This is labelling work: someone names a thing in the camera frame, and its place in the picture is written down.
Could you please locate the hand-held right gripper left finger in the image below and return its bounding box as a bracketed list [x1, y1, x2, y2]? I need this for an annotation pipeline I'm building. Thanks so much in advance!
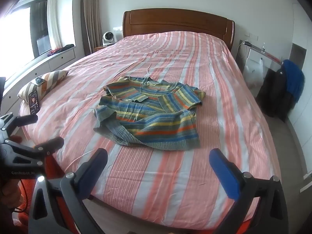
[28, 147, 109, 234]

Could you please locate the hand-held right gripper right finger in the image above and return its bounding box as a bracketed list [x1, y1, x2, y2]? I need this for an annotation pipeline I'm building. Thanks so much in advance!
[209, 148, 289, 234]

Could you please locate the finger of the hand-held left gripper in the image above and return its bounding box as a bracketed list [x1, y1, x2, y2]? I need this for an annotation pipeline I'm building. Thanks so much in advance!
[0, 113, 39, 139]
[5, 136, 64, 168]

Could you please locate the striped knit sweater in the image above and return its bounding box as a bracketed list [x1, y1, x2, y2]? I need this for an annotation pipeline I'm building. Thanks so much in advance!
[93, 76, 207, 150]

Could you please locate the dark clothes pile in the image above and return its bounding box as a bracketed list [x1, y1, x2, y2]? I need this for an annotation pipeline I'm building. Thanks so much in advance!
[47, 44, 75, 56]

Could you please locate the person's left hand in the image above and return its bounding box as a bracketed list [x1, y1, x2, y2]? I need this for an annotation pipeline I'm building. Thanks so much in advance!
[0, 179, 21, 210]

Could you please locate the black smartphone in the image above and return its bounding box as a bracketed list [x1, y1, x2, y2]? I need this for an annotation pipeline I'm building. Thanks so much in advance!
[28, 90, 41, 114]

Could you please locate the orange fleece cloth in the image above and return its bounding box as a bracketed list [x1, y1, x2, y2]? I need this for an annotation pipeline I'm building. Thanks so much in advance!
[12, 155, 81, 234]

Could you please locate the striped pillow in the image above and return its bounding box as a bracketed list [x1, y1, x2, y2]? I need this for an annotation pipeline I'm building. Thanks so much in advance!
[17, 70, 69, 103]

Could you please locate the bed with pink striped sheet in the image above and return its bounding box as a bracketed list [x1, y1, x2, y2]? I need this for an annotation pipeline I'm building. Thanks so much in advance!
[18, 31, 283, 231]

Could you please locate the white window seat cabinet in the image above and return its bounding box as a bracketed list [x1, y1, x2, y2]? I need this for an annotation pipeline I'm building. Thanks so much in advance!
[0, 47, 76, 117]

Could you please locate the window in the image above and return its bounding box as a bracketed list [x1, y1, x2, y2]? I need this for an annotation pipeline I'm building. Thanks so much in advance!
[0, 0, 51, 78]

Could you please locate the black jacket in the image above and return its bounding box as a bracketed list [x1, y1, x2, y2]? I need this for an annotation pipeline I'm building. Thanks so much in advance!
[257, 65, 296, 122]

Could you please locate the wooden nightstand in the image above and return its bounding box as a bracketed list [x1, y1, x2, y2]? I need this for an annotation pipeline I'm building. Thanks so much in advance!
[95, 44, 115, 53]

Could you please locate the white sheer curtain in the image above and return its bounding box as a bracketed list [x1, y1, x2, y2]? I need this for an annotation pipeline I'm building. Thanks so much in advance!
[46, 0, 62, 50]

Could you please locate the clear plastic bag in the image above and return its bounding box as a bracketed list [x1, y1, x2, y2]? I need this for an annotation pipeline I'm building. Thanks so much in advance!
[243, 58, 265, 88]

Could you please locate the white desk fan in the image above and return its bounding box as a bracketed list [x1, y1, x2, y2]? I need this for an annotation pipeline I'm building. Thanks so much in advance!
[102, 31, 116, 46]

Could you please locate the blue garment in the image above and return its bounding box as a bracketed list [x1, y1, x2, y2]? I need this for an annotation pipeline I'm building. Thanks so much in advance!
[281, 59, 305, 105]

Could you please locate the white desk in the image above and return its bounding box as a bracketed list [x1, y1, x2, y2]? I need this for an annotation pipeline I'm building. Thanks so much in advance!
[238, 39, 284, 95]

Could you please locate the beige curtain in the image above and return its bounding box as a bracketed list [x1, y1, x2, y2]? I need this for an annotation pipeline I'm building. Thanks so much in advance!
[81, 0, 103, 54]

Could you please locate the wooden headboard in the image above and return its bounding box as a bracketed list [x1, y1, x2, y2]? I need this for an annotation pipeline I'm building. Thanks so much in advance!
[122, 8, 236, 51]

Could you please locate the white cable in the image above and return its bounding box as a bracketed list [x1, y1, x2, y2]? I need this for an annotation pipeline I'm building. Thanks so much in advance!
[235, 41, 246, 74]

